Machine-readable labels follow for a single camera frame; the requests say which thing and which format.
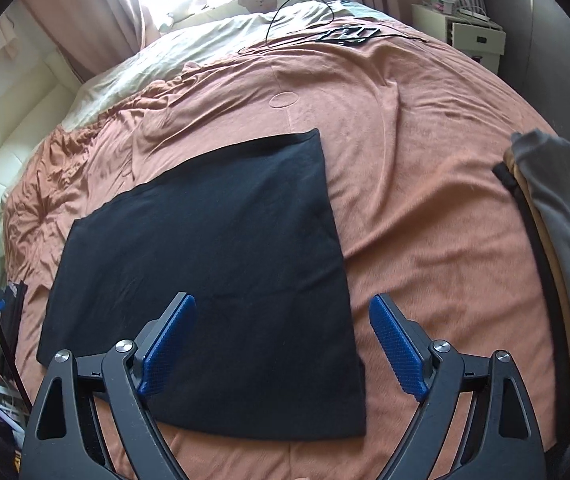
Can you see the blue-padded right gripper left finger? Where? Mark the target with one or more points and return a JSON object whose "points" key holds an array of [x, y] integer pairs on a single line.
{"points": [[64, 438]]}

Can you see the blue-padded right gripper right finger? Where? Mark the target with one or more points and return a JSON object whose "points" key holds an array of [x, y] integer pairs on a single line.
{"points": [[501, 438]]}

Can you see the black bear-print t-shirt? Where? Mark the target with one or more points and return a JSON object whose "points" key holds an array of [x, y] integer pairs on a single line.
{"points": [[248, 232]]}

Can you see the cream padded headboard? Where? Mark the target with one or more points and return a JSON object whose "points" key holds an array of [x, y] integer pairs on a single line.
{"points": [[29, 111]]}

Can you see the orange-brown bed blanket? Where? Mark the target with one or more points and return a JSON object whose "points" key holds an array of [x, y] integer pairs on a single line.
{"points": [[411, 130]]}

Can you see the left pink curtain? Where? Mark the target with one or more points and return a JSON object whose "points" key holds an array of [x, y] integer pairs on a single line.
{"points": [[95, 35]]}

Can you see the dark grey wardrobe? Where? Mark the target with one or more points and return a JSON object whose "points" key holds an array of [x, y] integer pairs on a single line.
{"points": [[536, 62]]}

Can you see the white bedside drawer cabinet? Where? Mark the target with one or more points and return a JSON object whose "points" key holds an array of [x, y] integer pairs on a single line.
{"points": [[483, 41]]}

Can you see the cream bed sheet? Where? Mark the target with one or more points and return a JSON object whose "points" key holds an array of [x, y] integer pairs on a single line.
{"points": [[202, 44]]}

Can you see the white power strip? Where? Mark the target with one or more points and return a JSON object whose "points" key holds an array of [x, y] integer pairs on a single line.
{"points": [[473, 14]]}

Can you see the black rectangular frame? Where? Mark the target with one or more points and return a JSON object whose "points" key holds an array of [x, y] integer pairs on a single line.
{"points": [[348, 36]]}

